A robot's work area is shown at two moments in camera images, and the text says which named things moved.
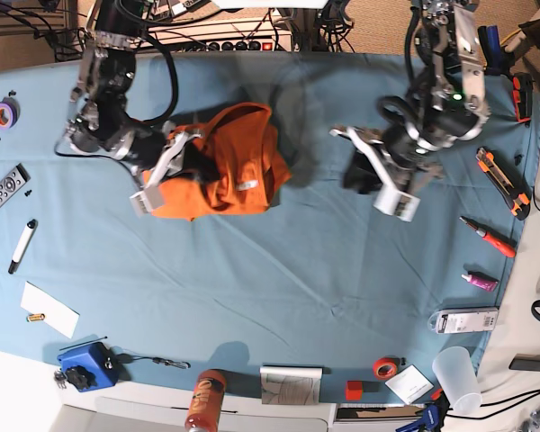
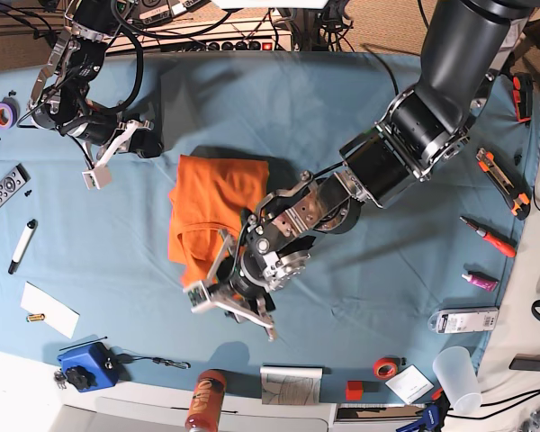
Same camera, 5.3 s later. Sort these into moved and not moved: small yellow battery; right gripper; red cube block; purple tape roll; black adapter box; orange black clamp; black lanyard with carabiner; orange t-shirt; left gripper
Moved: right gripper; orange t-shirt; left gripper
Not moved: red cube block; small yellow battery; black lanyard with carabiner; purple tape roll; black adapter box; orange black clamp
